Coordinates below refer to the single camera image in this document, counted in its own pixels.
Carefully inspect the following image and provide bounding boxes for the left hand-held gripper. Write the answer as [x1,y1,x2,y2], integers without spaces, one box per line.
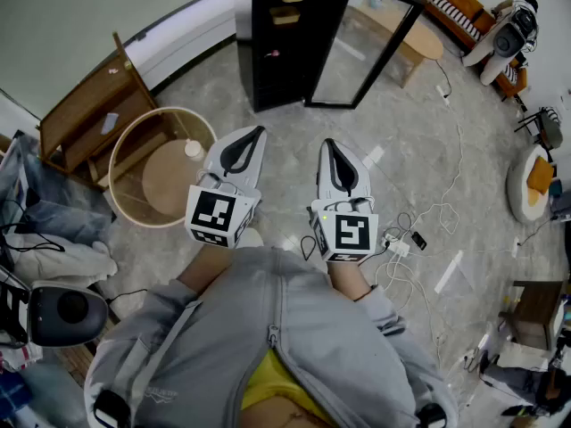
[184,125,269,251]

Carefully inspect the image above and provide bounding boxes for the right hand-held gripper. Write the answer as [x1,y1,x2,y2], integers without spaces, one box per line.
[306,138,380,265]

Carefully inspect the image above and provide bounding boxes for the black fridge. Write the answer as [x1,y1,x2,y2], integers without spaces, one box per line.
[233,0,358,114]

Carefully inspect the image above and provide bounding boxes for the person's left forearm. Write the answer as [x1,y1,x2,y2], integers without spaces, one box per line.
[176,242,237,294]

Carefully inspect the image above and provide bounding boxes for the person's right forearm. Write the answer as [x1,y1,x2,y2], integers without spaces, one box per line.
[327,259,375,303]

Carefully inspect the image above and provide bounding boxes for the glass fridge door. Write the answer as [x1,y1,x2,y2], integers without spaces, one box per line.
[304,0,426,111]

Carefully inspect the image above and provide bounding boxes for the small white cup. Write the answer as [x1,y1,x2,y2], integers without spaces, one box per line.
[184,138,207,161]

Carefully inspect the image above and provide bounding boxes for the white shoe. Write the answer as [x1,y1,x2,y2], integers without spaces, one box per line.
[239,226,266,250]

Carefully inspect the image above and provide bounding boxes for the round glass side table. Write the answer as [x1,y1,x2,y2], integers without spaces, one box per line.
[107,105,219,229]

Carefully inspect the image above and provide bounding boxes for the white power strip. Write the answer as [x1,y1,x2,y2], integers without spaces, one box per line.
[382,233,411,257]

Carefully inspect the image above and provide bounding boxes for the white paper sheet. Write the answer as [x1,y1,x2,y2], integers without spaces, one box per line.
[100,111,120,136]

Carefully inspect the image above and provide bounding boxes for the oval wooden table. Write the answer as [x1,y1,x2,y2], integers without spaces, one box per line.
[352,3,445,89]

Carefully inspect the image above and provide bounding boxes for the wooden shelf unit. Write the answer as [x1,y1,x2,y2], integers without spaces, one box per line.
[37,30,161,192]

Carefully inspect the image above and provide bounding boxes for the grey zip hoodie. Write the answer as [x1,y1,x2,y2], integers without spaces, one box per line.
[83,245,460,428]

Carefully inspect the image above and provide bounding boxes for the blue denim fabric pile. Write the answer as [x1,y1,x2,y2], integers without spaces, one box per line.
[0,132,115,245]

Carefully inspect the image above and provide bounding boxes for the striped cushion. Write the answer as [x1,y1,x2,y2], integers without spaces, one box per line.
[426,0,484,42]

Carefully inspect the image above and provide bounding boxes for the orange cushion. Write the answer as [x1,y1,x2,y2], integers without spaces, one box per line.
[525,155,556,196]

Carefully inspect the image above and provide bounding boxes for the orange sofa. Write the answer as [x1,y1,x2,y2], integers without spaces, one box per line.
[422,0,529,101]

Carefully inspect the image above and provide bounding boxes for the yellow shirt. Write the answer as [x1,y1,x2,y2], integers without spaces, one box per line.
[239,349,336,428]

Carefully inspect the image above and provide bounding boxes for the dark wooden side table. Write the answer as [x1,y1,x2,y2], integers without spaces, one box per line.
[498,279,568,352]

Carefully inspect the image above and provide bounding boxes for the black cable loop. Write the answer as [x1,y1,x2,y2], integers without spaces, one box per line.
[300,234,323,263]

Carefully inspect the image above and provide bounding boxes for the long white cable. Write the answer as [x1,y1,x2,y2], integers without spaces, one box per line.
[373,58,518,374]

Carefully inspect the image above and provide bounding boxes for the white robot with camera head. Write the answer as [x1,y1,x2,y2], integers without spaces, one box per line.
[460,0,542,86]

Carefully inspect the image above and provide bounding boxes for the black frame chair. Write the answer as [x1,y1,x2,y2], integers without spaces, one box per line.
[514,106,565,152]

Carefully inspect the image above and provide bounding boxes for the dark grey camera head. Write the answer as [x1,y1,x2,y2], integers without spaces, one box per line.
[27,280,111,348]

